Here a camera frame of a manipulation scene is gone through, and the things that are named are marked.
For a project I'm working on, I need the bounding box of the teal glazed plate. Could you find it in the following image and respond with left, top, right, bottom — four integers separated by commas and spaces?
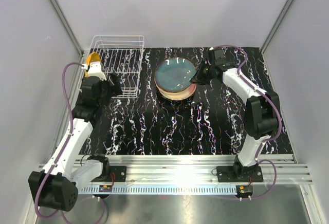
154, 57, 196, 93

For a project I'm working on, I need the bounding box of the orange polka dot plate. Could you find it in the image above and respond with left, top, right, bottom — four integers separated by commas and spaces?
84, 52, 101, 77

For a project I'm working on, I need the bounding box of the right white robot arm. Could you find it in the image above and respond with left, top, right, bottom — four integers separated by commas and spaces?
190, 48, 282, 182

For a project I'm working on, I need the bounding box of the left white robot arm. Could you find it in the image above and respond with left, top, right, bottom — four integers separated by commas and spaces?
28, 73, 122, 212

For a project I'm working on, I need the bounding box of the cream pink plate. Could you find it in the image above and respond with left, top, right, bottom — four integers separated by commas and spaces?
156, 84, 197, 101

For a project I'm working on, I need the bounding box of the left small circuit board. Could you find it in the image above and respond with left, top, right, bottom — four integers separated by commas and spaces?
99, 185, 113, 193

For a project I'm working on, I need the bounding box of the small circuit board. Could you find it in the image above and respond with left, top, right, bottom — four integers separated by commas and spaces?
99, 185, 113, 193
236, 184, 253, 198

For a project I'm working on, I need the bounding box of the right small circuit board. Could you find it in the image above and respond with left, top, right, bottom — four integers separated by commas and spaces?
236, 184, 253, 198

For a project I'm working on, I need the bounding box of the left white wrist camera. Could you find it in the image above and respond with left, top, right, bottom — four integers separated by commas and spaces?
85, 61, 106, 81

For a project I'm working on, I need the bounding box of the white wire dish rack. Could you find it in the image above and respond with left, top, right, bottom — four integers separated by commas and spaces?
87, 35, 144, 99

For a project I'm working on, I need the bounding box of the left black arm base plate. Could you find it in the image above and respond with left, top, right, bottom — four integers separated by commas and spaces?
97, 165, 127, 182

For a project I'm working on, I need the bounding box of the aluminium frame post left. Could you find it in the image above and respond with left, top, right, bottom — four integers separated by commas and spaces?
48, 0, 84, 58

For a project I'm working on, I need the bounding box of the aluminium frame post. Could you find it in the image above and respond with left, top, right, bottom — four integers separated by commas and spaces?
48, 0, 84, 58
260, 0, 295, 54

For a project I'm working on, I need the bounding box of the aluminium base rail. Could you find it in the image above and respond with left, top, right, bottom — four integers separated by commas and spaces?
33, 154, 313, 186

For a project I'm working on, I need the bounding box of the white slotted cable duct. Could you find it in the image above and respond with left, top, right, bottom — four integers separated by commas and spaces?
80, 184, 237, 195

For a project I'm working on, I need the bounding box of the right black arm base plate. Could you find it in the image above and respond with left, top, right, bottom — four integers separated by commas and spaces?
216, 164, 264, 183

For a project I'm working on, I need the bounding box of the aluminium frame post right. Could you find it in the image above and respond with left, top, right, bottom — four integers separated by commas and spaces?
260, 0, 295, 54

